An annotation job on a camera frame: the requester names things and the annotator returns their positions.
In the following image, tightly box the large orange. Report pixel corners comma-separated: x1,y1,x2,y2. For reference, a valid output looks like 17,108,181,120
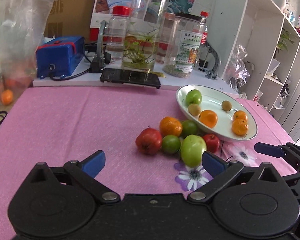
198,110,218,128

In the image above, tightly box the crumpled clear plastic bag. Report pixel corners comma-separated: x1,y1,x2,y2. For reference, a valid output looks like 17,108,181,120
224,44,250,91

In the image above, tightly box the white raised board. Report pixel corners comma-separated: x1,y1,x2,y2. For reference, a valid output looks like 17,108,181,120
33,69,239,98

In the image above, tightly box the black smartphone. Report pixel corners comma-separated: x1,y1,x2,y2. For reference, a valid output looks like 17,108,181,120
100,68,161,89

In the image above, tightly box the clear plastic fruit bag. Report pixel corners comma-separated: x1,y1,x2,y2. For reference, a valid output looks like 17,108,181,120
0,0,57,106

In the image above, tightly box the cardboard box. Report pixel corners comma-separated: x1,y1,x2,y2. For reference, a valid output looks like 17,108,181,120
44,0,95,40

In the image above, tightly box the white shelf unit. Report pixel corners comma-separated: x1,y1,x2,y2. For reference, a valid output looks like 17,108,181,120
207,0,300,143

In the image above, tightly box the white oval plate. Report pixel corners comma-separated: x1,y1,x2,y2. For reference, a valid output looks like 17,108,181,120
175,85,258,142

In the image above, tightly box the orange top mandarin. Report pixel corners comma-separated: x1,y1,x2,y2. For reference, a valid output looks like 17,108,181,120
159,116,183,137

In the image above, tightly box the brown kiwi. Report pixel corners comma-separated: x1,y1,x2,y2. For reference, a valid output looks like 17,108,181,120
188,103,202,116
221,100,232,112

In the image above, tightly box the small red apple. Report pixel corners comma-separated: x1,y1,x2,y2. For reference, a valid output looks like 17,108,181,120
202,134,220,153

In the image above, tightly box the cola bottle red cap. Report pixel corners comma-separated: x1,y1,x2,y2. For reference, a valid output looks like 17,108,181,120
194,11,209,67

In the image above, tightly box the black cable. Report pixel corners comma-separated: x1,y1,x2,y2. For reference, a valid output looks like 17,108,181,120
48,42,101,81

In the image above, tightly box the blue electric box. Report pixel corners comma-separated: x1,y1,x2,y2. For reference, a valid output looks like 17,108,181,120
36,36,85,80

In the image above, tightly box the small green fruit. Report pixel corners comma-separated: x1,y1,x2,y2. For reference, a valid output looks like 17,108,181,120
181,120,199,139
161,135,181,155

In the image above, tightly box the clear jar with label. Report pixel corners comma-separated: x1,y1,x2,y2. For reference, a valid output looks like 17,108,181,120
162,12,205,78

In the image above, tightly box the small green fruit back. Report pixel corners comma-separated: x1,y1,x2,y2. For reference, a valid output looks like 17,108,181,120
181,120,199,139

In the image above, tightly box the glass vase with plant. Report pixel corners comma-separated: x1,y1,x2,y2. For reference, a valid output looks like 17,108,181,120
122,0,168,72

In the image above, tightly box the bedding poster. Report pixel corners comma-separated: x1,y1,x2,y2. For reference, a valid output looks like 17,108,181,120
89,0,198,42

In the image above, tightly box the large red apple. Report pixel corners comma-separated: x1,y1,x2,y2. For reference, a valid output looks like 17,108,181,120
135,128,162,155

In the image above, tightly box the pink tablecloth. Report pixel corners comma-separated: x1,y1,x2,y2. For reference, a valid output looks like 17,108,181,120
0,86,298,240

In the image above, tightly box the large green oval apple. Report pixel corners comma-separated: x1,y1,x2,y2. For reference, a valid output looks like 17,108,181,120
185,89,202,106

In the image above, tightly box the clear jar red lid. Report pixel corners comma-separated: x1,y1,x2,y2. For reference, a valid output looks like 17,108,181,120
106,5,130,60

